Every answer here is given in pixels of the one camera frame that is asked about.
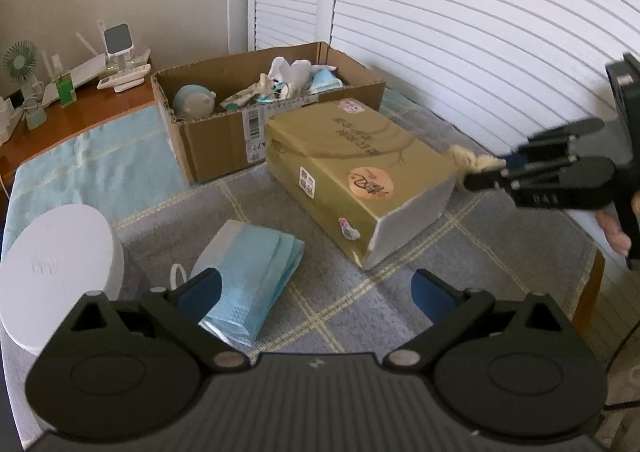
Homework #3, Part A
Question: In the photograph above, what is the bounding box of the blue white plush doll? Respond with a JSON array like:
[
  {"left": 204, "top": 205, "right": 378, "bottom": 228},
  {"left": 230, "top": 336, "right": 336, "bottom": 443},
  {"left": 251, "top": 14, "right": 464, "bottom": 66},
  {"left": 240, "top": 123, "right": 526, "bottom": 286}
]
[{"left": 173, "top": 84, "right": 218, "bottom": 119}]

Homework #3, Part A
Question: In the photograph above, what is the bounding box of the wide white louvered door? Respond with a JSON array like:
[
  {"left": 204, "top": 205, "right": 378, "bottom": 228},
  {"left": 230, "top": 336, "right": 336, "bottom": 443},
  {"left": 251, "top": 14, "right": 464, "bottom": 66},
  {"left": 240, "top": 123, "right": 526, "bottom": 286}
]
[{"left": 332, "top": 0, "right": 640, "bottom": 163}]

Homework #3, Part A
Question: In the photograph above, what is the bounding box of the teal cup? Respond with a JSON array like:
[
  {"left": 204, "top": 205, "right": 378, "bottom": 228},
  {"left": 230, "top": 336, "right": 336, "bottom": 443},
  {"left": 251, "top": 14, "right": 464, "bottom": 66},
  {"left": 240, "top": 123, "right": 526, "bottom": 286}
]
[{"left": 22, "top": 97, "right": 48, "bottom": 129}]

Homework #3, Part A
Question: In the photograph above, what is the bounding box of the floral drawstring bag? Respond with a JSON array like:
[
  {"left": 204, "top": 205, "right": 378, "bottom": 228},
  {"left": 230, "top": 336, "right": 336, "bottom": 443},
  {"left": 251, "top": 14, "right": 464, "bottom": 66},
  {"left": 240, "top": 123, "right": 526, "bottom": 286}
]
[{"left": 257, "top": 74, "right": 293, "bottom": 100}]

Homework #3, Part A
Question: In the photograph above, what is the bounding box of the white router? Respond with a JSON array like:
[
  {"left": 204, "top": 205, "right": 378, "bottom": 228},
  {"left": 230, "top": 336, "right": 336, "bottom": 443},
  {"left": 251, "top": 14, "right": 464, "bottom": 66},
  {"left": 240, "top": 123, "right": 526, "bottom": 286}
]
[{"left": 40, "top": 32, "right": 108, "bottom": 106}]

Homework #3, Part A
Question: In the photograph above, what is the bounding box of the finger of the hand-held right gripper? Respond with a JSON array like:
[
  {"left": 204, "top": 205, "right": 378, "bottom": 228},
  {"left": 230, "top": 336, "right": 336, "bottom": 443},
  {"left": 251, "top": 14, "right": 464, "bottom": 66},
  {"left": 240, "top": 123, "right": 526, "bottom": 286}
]
[
  {"left": 506, "top": 118, "right": 606, "bottom": 168},
  {"left": 465, "top": 156, "right": 618, "bottom": 208}
]

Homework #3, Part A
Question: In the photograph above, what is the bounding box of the small green desk fan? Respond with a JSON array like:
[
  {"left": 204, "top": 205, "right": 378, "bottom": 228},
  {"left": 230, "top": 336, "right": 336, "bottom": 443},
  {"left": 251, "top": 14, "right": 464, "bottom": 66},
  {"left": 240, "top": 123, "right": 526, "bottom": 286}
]
[{"left": 2, "top": 42, "right": 41, "bottom": 98}]

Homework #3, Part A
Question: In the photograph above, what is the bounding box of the cream fuzzy scrunchie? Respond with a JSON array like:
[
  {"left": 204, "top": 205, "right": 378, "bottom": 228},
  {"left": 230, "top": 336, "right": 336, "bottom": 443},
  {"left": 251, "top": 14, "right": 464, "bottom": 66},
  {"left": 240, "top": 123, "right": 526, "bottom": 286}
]
[{"left": 449, "top": 145, "right": 507, "bottom": 179}]

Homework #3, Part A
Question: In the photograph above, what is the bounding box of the person's right hand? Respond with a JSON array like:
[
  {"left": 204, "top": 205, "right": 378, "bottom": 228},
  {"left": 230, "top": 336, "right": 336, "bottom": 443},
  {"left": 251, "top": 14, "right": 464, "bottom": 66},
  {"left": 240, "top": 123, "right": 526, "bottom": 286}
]
[{"left": 597, "top": 211, "right": 631, "bottom": 253}]

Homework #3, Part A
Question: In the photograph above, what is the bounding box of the light blue cloth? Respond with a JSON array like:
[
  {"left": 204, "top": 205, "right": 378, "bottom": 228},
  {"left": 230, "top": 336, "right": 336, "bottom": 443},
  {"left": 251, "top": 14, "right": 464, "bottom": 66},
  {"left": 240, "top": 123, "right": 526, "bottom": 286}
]
[{"left": 0, "top": 105, "right": 188, "bottom": 253}]

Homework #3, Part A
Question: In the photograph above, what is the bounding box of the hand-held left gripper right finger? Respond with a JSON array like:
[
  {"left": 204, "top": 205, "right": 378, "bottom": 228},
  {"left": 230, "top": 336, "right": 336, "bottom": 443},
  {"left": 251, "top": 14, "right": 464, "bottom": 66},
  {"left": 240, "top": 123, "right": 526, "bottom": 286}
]
[{"left": 387, "top": 269, "right": 571, "bottom": 373}]

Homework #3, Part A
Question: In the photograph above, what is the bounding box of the gold tissue package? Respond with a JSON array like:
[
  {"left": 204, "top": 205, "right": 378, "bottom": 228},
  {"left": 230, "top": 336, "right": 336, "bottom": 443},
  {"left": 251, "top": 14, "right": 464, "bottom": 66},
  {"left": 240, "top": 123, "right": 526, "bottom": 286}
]
[{"left": 264, "top": 100, "right": 458, "bottom": 270}]

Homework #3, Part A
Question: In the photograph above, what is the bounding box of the white remote control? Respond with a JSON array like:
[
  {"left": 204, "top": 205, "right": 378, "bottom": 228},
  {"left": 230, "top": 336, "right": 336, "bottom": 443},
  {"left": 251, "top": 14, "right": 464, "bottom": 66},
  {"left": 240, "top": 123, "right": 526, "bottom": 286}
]
[{"left": 97, "top": 63, "right": 151, "bottom": 93}]

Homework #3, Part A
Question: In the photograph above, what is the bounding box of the blue face mask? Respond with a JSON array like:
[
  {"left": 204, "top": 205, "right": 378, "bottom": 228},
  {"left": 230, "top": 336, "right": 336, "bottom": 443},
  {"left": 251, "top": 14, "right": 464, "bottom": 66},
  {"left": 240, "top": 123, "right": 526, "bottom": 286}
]
[{"left": 307, "top": 65, "right": 346, "bottom": 93}]

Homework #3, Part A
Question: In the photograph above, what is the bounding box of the stack of blue face masks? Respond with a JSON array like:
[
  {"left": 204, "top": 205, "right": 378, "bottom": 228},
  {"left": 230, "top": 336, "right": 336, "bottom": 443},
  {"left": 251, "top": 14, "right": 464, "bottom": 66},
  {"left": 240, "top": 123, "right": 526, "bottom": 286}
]
[{"left": 170, "top": 219, "right": 306, "bottom": 347}]

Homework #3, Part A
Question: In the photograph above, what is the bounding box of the grey plaid blanket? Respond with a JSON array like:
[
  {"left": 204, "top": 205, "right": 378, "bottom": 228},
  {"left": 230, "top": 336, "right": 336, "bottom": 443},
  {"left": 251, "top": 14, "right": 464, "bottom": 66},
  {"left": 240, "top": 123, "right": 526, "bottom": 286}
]
[{"left": 0, "top": 87, "right": 601, "bottom": 438}]

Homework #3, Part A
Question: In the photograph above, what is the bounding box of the wooden table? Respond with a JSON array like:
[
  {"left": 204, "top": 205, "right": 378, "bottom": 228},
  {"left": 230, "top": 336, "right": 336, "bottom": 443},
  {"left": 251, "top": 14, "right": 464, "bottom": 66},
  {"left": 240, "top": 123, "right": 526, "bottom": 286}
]
[{"left": 572, "top": 247, "right": 607, "bottom": 333}]

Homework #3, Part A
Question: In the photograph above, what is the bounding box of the white power strip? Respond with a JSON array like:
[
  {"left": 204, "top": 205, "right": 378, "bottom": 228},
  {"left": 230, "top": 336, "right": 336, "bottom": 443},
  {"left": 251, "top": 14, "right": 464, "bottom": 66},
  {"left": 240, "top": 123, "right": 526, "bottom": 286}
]
[{"left": 0, "top": 97, "right": 23, "bottom": 143}]

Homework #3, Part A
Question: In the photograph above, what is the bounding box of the white round device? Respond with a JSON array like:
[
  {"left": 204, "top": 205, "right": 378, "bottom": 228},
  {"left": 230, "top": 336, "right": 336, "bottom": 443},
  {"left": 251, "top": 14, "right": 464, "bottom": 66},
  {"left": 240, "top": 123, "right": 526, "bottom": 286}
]
[{"left": 0, "top": 203, "right": 125, "bottom": 358}]

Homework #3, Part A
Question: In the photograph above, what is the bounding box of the white organza pouch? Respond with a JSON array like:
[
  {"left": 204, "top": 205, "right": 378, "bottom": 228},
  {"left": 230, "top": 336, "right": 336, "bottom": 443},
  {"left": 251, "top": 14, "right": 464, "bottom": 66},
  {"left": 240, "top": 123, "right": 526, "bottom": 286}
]
[{"left": 269, "top": 57, "right": 293, "bottom": 83}]

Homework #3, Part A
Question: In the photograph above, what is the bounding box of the wooden nightstand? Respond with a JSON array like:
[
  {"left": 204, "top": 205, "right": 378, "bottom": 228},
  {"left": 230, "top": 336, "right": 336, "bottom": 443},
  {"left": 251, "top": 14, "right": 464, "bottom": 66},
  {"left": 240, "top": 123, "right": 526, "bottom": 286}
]
[{"left": 0, "top": 80, "right": 158, "bottom": 193}]

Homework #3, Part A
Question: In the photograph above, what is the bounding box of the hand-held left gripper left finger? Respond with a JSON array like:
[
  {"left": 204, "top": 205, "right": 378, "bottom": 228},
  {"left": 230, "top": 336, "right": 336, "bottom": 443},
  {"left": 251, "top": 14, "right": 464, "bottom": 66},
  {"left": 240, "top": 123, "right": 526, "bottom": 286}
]
[{"left": 70, "top": 268, "right": 246, "bottom": 374}]

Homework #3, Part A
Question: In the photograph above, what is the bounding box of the brown cardboard box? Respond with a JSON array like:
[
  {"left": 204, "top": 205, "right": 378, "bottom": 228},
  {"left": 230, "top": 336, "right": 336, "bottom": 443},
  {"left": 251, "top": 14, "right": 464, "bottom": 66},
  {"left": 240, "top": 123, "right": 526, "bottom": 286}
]
[{"left": 151, "top": 41, "right": 387, "bottom": 185}]

